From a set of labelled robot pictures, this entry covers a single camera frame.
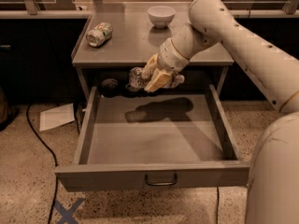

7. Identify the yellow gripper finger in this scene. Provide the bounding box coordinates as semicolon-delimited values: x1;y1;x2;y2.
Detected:
144;69;172;92
141;54;158;79

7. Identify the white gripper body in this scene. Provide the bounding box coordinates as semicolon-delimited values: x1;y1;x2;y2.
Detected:
157;38;190;72

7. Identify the clear plastic water bottle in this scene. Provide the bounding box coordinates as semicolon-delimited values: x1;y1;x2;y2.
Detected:
126;67;185;91

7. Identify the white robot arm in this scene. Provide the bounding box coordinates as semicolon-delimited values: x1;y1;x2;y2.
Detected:
142;0;299;224

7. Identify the open grey metal drawer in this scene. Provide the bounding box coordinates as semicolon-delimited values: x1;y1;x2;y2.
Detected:
55;88;249;191

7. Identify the white ceramic bowl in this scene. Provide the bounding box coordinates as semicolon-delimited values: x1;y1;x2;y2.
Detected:
148;6;176;28

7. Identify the grey metal cabinet table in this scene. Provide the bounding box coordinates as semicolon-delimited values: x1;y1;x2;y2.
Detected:
72;2;233;96

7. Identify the crushed green soda can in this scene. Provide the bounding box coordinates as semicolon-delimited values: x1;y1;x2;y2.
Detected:
86;22;113;48

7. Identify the white paper sheet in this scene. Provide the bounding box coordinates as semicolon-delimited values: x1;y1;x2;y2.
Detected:
39;104;75;132

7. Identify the blue tape cross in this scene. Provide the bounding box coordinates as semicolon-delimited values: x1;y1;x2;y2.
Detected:
54;198;84;224

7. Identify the black cable bundle with tag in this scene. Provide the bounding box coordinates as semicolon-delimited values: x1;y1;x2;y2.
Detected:
98;77;165;99

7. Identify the black metal drawer handle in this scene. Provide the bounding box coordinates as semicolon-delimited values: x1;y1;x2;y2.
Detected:
144;173;178;187

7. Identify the black floor cable left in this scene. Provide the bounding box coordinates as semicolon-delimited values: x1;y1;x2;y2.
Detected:
25;102;60;224

